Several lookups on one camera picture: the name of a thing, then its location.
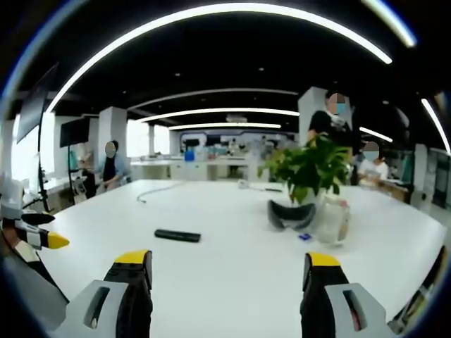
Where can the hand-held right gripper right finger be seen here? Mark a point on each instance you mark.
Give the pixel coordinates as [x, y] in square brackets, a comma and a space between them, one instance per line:
[349, 299]

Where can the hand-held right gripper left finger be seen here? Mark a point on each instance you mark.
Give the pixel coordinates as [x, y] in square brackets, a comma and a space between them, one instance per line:
[105, 299]

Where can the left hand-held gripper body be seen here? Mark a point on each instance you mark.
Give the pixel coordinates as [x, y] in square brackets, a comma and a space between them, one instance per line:
[12, 200]

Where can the black remote control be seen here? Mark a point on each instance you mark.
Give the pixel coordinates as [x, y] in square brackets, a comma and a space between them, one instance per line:
[177, 234]

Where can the small blue object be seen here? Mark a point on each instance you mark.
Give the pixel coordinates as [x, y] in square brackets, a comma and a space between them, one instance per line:
[305, 237]

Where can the black monitor on stand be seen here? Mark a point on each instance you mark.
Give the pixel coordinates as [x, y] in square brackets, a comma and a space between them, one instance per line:
[73, 141]
[33, 109]

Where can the black headset goggles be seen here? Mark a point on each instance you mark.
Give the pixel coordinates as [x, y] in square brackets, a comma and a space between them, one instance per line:
[290, 214]

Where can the green potted plant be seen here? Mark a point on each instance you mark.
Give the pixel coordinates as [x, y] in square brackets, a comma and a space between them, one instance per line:
[310, 165]

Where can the blue water jug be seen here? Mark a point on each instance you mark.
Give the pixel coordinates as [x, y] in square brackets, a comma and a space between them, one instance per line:
[190, 155]

